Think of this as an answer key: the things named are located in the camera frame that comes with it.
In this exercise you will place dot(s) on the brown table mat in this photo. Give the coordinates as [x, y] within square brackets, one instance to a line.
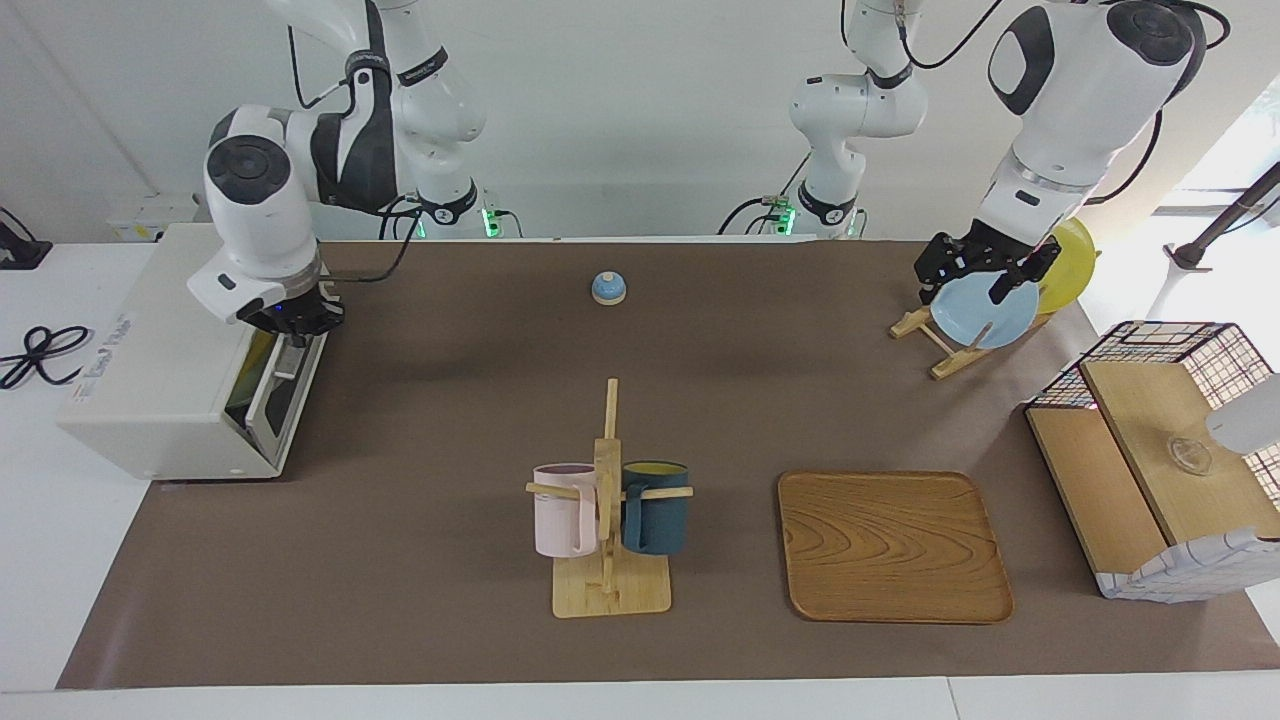
[400, 560]

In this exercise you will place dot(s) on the pink mug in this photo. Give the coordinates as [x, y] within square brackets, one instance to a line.
[560, 520]

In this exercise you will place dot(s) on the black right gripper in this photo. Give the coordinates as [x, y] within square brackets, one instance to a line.
[300, 312]

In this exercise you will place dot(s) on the black stand pole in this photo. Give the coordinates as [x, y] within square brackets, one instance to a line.
[1190, 255]

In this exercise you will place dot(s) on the small clear glass dish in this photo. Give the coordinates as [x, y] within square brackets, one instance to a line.
[1188, 455]

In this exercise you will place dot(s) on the dark teal mug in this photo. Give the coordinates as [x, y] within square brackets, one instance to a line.
[660, 525]

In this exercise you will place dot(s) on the light blue plate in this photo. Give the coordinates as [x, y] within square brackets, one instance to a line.
[985, 322]

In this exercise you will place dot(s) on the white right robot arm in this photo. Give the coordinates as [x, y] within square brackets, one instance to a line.
[260, 230]

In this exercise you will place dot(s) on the white toaster oven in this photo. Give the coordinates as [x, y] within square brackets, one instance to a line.
[150, 380]

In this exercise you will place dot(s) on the black clamp mount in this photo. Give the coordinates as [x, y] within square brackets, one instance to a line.
[20, 250]

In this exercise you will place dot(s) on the wooden mug rack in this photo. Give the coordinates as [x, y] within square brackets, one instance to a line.
[610, 595]

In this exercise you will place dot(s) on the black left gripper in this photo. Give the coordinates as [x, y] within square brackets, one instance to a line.
[1000, 248]

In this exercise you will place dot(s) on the wooden step shelf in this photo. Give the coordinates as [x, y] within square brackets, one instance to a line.
[1150, 420]

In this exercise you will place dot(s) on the wooden plate rack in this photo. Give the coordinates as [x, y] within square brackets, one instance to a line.
[950, 365]

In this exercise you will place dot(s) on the wooden serving tray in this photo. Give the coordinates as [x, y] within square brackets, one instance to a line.
[890, 550]

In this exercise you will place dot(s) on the white power box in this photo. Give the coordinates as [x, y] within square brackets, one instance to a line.
[150, 215]

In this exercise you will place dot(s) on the white rounded device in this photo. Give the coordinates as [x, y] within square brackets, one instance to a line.
[1250, 420]

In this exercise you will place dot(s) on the yellow plate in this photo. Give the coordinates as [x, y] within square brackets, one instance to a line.
[1075, 265]

